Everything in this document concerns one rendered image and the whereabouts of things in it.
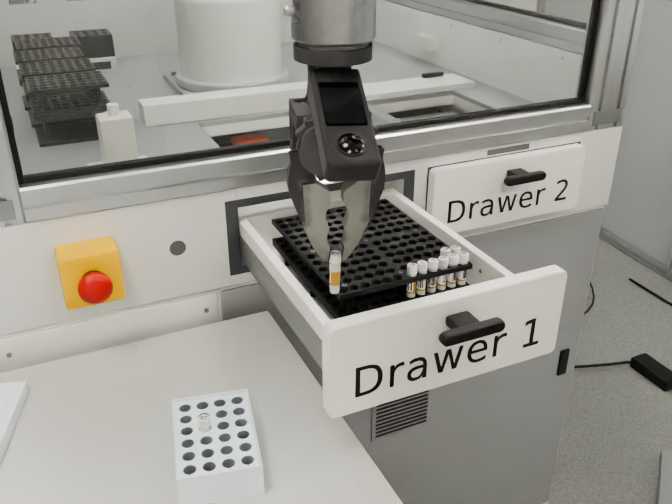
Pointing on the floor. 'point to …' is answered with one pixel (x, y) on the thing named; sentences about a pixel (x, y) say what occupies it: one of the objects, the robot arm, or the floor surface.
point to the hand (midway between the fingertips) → (336, 252)
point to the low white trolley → (206, 339)
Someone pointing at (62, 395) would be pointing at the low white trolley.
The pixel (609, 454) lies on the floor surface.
